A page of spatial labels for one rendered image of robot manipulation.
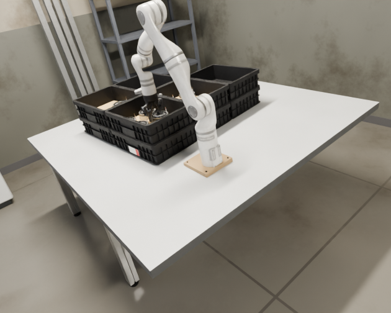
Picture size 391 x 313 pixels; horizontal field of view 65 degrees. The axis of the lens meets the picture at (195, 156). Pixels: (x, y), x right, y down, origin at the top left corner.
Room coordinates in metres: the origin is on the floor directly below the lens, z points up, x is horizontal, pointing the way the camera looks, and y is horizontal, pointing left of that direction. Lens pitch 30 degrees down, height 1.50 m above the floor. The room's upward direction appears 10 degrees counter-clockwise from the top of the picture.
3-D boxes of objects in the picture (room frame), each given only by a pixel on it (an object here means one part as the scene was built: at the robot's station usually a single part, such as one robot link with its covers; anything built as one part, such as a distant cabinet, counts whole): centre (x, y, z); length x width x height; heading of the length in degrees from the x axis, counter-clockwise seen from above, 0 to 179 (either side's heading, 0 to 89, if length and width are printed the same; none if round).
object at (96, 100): (1.87, 0.47, 0.87); 0.40 x 0.30 x 0.11; 40
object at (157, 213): (1.80, 0.01, 0.35); 1.60 x 1.60 x 0.70; 35
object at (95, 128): (1.87, 0.47, 0.76); 0.40 x 0.30 x 0.12; 40
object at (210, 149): (1.25, -0.07, 0.81); 0.09 x 0.09 x 0.17; 40
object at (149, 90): (1.60, 0.19, 1.03); 0.11 x 0.09 x 0.06; 44
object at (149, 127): (1.56, 0.21, 0.92); 0.40 x 0.30 x 0.02; 40
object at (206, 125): (1.25, -0.06, 0.96); 0.09 x 0.09 x 0.17; 42
